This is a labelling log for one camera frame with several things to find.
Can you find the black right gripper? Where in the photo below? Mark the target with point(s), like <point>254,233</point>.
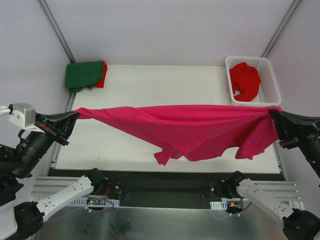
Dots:
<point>294,139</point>

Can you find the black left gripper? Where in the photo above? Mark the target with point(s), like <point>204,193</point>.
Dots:
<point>52,132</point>

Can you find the pink t shirt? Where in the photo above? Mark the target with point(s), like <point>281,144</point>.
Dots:
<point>196,132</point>

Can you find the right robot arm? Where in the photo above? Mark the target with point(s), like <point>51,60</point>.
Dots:
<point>296,224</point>

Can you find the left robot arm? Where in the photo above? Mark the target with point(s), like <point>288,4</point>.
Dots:
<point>21,221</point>

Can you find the folded green t shirt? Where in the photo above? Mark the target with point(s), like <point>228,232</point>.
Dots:
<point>83,75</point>

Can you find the folded red t shirt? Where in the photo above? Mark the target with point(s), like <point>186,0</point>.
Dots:
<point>100,84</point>

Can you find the white plastic laundry basket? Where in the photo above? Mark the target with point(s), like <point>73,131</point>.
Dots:
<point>269,94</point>

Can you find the red t shirt in basket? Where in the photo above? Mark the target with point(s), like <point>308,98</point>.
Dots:
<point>245,82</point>

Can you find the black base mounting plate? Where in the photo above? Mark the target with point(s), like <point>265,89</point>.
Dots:
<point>171,190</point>

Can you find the left white cable duct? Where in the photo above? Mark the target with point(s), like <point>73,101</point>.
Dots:
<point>90,202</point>

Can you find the white cable duct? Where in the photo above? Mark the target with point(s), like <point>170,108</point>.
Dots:
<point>90,202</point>
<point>224,204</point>

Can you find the right white cable duct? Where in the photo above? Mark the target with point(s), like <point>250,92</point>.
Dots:
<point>224,204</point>

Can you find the left aluminium corner post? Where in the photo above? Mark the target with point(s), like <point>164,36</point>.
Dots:
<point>43,4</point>

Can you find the aluminium corner post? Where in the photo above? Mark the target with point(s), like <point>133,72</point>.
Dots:
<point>43,4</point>
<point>294,5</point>

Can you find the right aluminium corner post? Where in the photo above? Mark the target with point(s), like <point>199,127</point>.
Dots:
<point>294,5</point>

